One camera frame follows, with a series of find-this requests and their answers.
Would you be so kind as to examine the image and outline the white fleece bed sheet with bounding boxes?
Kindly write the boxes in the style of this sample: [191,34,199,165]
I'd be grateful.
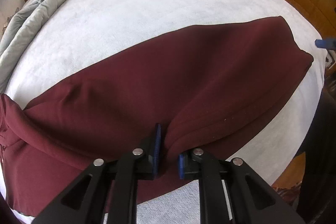
[0,0,332,224]

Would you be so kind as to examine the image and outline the maroon pants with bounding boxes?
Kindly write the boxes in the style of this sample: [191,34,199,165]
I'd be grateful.
[1,17,313,216]

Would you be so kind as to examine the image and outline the grey quilted comforter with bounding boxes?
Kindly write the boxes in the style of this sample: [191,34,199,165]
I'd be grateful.
[1,0,66,93]

